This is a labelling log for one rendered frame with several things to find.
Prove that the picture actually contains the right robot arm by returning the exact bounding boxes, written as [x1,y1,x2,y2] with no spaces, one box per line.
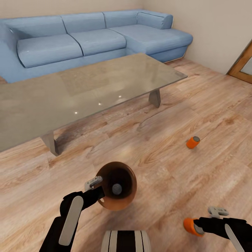
[194,206,252,252]

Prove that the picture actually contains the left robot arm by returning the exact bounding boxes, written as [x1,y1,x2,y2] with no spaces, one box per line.
[39,176,105,252]

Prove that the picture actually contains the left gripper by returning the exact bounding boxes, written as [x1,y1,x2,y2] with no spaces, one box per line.
[86,186,105,206]

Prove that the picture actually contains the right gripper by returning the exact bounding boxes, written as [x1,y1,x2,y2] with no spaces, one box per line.
[194,217,224,237]

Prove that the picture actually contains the trash can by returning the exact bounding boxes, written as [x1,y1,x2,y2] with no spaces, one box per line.
[93,161,137,211]

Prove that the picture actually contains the can of soda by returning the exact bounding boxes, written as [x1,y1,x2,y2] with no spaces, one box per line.
[112,178,125,195]
[186,136,200,149]
[183,218,205,236]

